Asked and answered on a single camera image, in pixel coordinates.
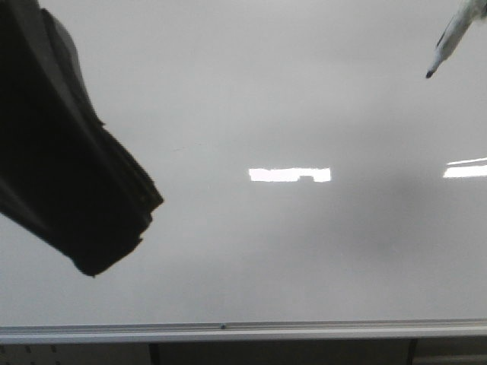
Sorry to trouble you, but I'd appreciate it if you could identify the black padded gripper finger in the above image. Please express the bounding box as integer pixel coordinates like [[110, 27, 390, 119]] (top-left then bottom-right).
[[1, 1, 163, 277]]

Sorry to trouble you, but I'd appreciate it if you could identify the white black-tipped marker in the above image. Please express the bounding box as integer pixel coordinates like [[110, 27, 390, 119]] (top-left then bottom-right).
[[425, 1, 486, 79]]

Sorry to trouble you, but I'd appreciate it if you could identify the white whiteboard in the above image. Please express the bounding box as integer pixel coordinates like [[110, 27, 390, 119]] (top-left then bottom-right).
[[1, 1, 486, 326]]

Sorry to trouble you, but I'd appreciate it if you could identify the aluminium whiteboard tray rail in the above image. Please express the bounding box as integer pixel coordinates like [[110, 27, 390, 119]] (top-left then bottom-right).
[[1, 319, 486, 344]]

